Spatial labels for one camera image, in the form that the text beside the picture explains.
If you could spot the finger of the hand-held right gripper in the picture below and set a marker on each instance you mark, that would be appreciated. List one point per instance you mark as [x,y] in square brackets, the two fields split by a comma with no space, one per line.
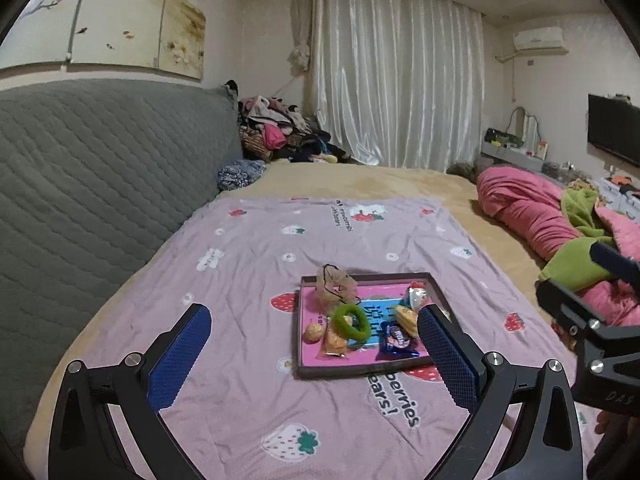
[612,260]
[567,305]

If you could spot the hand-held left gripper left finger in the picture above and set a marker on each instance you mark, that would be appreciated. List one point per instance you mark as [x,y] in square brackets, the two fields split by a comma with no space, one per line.
[182,355]

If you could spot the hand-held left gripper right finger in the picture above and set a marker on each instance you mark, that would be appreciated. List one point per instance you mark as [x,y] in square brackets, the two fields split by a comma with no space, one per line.
[447,355]

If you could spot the blue cookie packet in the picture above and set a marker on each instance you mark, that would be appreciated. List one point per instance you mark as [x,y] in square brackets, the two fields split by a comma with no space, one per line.
[397,340]

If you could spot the yellow snack cake packet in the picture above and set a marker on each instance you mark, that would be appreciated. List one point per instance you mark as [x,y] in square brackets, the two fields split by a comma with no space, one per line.
[407,320]

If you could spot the white and blue toy egg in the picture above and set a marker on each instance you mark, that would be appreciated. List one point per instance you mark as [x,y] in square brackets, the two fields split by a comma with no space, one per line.
[419,296]

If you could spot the green fuzzy scrunchie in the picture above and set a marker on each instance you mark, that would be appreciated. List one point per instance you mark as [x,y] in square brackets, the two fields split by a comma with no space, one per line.
[362,332]

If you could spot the dark shallow box tray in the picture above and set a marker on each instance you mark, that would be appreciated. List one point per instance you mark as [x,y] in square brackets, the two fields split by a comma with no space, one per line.
[345,371]

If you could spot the orange snack packet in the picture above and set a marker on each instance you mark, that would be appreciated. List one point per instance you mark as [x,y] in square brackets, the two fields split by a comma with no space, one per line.
[335,344]

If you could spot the beige dotted scrunchie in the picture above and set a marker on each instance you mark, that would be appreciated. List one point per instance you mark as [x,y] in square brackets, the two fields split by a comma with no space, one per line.
[350,285]

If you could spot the small round beige snack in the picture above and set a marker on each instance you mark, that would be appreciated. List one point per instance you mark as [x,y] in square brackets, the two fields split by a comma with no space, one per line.
[313,333]

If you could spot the person's right hand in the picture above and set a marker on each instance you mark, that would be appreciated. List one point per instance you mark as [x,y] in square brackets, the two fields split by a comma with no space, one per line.
[602,421]

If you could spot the green blanket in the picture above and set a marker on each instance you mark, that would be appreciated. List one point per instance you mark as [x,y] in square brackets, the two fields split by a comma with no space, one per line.
[575,260]

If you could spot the pink and blue book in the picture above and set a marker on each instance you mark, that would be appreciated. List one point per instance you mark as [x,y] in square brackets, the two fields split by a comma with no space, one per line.
[360,355]

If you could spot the pink quilt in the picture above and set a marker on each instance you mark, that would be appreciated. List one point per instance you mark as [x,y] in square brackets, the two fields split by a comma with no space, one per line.
[520,205]

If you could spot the black television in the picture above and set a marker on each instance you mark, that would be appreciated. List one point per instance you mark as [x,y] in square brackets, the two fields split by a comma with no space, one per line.
[615,127]

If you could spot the purple printed blanket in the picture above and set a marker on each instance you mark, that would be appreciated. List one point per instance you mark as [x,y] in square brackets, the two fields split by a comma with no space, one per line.
[250,240]

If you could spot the grey dresser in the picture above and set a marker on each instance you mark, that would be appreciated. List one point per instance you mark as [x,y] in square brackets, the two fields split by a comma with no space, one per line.
[515,154]

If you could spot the arched mirror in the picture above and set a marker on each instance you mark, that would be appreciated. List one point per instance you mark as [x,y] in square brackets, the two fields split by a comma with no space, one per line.
[525,125]

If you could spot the black bag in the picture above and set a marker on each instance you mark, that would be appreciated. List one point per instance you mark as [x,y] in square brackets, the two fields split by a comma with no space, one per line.
[500,137]

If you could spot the dark grey cloth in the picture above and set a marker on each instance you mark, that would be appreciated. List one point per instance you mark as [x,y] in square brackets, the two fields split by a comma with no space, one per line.
[467,167]

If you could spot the beige bed sheet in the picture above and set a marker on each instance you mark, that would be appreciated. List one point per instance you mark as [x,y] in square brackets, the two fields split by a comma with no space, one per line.
[400,182]

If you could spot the blue floral cloth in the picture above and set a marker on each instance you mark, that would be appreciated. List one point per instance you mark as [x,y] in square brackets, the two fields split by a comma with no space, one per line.
[240,175]

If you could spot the grey quilted headboard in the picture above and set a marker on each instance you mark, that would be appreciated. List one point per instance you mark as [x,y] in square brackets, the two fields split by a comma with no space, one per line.
[100,170]

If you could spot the white air conditioner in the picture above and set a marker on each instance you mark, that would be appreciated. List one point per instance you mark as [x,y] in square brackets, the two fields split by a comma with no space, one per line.
[540,40]

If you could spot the pile of clothes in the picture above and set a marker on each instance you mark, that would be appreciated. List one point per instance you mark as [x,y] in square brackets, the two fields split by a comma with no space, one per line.
[280,130]

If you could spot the white curtain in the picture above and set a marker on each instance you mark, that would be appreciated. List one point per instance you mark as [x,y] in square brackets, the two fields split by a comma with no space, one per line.
[400,75]

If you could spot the curtain tassel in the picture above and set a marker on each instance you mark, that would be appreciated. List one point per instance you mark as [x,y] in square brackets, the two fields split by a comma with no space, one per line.
[300,56]

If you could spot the wall painting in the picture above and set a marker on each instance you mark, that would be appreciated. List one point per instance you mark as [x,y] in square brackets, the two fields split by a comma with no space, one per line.
[125,20]

